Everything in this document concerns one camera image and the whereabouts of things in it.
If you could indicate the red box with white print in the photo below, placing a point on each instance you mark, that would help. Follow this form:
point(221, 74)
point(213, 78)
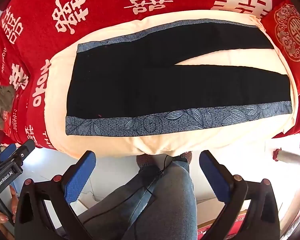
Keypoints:
point(205, 231)

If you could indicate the brown slipper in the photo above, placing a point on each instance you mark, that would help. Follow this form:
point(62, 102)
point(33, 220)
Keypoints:
point(147, 160)
point(186, 156)

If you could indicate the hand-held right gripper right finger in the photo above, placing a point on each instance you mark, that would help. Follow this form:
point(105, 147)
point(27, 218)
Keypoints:
point(216, 180)

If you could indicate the person's left hand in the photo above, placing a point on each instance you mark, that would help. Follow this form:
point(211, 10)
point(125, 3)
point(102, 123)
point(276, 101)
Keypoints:
point(1, 217)

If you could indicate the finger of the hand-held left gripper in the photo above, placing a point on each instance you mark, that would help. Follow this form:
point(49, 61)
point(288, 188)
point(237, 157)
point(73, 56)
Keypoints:
point(25, 150)
point(5, 153)

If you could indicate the red blanket with white characters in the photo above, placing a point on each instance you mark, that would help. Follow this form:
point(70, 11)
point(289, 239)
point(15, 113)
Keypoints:
point(102, 17)

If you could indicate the red pillow with ornament print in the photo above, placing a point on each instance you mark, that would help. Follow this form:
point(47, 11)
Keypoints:
point(295, 35)

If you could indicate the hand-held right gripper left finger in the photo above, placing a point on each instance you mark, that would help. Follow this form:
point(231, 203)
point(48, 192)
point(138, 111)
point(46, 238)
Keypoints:
point(78, 180)

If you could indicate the person's blue jeans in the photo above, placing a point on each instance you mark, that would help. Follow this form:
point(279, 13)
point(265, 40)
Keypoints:
point(165, 200)

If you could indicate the white roll with red cap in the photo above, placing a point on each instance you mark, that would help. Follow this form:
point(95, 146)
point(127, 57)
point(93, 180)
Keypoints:
point(295, 157)

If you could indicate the black pants with blue stripes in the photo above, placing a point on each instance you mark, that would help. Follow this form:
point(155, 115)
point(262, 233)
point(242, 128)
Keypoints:
point(140, 87)

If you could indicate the cream white cloth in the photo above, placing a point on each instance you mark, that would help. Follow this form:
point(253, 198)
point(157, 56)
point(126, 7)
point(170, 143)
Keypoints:
point(165, 145)

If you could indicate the grey-brown cloth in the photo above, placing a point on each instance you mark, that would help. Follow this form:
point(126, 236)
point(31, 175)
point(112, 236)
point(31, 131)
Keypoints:
point(2, 102)

